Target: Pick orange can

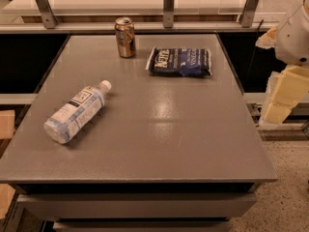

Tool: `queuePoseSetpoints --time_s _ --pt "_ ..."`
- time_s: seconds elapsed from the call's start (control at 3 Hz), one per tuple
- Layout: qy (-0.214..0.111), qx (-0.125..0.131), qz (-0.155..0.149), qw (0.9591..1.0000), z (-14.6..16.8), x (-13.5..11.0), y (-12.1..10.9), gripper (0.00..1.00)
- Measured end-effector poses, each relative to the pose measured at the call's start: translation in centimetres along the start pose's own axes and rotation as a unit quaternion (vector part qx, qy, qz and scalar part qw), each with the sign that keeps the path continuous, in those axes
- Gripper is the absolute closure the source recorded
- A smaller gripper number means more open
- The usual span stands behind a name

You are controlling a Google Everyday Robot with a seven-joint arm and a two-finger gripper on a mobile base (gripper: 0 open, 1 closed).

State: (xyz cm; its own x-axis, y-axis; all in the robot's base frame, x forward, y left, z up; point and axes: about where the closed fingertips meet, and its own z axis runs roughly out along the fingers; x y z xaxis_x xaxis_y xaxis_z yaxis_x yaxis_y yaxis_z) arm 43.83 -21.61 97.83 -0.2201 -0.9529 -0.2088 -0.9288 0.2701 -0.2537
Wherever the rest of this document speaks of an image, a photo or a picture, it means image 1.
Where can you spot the cardboard box at left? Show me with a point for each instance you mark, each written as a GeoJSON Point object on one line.
{"type": "Point", "coordinates": [6, 124]}

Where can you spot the orange soda can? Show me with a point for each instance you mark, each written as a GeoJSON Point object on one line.
{"type": "Point", "coordinates": [125, 37]}

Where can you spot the metal shelf bracket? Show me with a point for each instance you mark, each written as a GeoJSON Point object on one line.
{"type": "Point", "coordinates": [168, 13]}
{"type": "Point", "coordinates": [249, 10]}
{"type": "Point", "coordinates": [49, 20]}

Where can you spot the right metal shelf bracket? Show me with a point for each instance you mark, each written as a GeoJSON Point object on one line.
{"type": "Point", "coordinates": [249, 10]}

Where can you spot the middle metal shelf bracket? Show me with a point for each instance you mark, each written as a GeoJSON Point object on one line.
{"type": "Point", "coordinates": [168, 13]}

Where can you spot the blue chip bag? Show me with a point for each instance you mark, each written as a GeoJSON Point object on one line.
{"type": "Point", "coordinates": [187, 62]}

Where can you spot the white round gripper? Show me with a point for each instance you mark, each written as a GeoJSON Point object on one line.
{"type": "Point", "coordinates": [294, 39]}

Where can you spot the left metal shelf bracket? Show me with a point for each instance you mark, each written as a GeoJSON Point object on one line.
{"type": "Point", "coordinates": [49, 20]}

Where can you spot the grey table drawer front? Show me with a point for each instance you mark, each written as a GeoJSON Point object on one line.
{"type": "Point", "coordinates": [138, 205]}

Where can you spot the clear plastic water bottle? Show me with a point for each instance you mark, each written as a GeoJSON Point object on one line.
{"type": "Point", "coordinates": [65, 123]}

